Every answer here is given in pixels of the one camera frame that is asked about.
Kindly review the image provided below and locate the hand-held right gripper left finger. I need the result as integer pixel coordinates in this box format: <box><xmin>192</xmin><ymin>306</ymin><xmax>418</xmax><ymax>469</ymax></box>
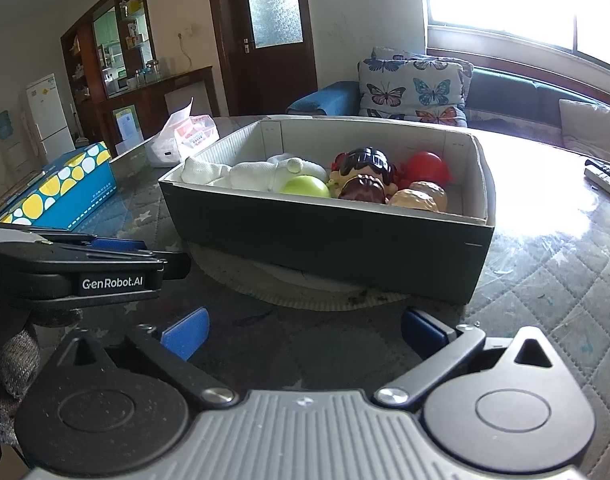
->
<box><xmin>55</xmin><ymin>306</ymin><xmax>240</xmax><ymax>407</ymax></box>

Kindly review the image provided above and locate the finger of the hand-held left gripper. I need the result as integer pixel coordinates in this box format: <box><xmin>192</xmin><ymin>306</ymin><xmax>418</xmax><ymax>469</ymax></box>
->
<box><xmin>35</xmin><ymin>231</ymin><xmax>148</xmax><ymax>257</ymax></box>
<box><xmin>157</xmin><ymin>251</ymin><xmax>192</xmax><ymax>281</ymax></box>

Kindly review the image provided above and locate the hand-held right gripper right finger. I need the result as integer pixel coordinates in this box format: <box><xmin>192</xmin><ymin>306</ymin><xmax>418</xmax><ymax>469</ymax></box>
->
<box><xmin>374</xmin><ymin>307</ymin><xmax>566</xmax><ymax>408</ymax></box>

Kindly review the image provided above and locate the black cardboard box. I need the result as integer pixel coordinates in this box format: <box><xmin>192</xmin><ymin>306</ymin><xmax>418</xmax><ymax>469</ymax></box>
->
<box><xmin>157</xmin><ymin>115</ymin><xmax>496</xmax><ymax>306</ymax></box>

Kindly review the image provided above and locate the beige walnut-shaped toy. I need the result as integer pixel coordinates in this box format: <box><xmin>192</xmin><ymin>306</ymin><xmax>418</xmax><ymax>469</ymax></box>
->
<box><xmin>387</xmin><ymin>181</ymin><xmax>448</xmax><ymax>213</ymax></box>

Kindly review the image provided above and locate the yellow-green round toy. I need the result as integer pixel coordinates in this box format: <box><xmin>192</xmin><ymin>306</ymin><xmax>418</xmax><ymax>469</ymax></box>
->
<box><xmin>280</xmin><ymin>174</ymin><xmax>332</xmax><ymax>200</ymax></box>

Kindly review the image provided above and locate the black-haired doll figure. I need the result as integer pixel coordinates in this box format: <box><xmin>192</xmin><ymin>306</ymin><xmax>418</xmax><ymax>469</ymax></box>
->
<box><xmin>327</xmin><ymin>146</ymin><xmax>401</xmax><ymax>205</ymax></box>

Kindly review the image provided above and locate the person's left hand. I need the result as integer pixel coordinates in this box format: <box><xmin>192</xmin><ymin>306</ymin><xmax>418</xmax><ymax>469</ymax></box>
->
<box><xmin>0</xmin><ymin>310</ymin><xmax>42</xmax><ymax>443</ymax></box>

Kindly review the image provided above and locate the blue dotted tissue box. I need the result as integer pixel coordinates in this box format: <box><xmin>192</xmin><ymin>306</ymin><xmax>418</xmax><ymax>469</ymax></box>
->
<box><xmin>0</xmin><ymin>141</ymin><xmax>118</xmax><ymax>233</ymax></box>

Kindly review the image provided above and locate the round grey turntable mat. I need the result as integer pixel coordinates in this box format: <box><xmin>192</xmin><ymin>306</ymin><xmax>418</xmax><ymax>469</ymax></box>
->
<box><xmin>187</xmin><ymin>242</ymin><xmax>426</xmax><ymax>311</ymax></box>

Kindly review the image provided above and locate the white plush rabbit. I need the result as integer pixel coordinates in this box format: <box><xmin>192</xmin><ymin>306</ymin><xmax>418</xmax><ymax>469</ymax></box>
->
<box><xmin>181</xmin><ymin>152</ymin><xmax>329</xmax><ymax>194</ymax></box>

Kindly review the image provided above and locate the white soft tissue pack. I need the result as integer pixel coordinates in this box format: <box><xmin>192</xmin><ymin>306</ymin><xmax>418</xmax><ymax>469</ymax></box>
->
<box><xmin>144</xmin><ymin>97</ymin><xmax>221</xmax><ymax>168</ymax></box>

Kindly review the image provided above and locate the white refrigerator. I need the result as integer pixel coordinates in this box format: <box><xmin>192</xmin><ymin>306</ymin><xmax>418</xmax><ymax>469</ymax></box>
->
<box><xmin>25</xmin><ymin>74</ymin><xmax>76</xmax><ymax>161</ymax></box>

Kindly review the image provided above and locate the red round toy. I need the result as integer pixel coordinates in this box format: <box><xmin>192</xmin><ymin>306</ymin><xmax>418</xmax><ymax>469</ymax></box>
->
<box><xmin>397</xmin><ymin>151</ymin><xmax>454</xmax><ymax>187</ymax></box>

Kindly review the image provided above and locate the brown wooden cabinet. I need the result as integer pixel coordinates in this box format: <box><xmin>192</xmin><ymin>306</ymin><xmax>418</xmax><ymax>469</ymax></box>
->
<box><xmin>60</xmin><ymin>0</ymin><xmax>221</xmax><ymax>157</ymax></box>

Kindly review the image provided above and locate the brown wooden door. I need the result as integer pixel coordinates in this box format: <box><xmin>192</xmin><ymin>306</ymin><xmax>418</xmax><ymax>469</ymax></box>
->
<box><xmin>205</xmin><ymin>0</ymin><xmax>320</xmax><ymax>117</ymax></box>

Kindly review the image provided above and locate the white remote control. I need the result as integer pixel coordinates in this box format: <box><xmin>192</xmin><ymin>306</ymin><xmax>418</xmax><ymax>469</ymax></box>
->
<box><xmin>584</xmin><ymin>166</ymin><xmax>610</xmax><ymax>207</ymax></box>

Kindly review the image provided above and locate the butterfly print pillow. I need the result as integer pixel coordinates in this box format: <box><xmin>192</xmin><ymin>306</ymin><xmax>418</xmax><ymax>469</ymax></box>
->
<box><xmin>357</xmin><ymin>46</ymin><xmax>475</xmax><ymax>128</ymax></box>

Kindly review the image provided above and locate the black remote control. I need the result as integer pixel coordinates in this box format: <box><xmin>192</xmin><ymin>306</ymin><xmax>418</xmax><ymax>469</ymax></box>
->
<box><xmin>585</xmin><ymin>158</ymin><xmax>610</xmax><ymax>186</ymax></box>

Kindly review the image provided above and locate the blue sofa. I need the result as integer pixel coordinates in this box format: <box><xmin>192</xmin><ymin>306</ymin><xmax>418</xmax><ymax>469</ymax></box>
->
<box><xmin>285</xmin><ymin>67</ymin><xmax>610</xmax><ymax>161</ymax></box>

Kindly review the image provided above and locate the grey cushion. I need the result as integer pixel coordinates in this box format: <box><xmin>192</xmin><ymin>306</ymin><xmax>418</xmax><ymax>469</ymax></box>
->
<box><xmin>558</xmin><ymin>98</ymin><xmax>610</xmax><ymax>166</ymax></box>

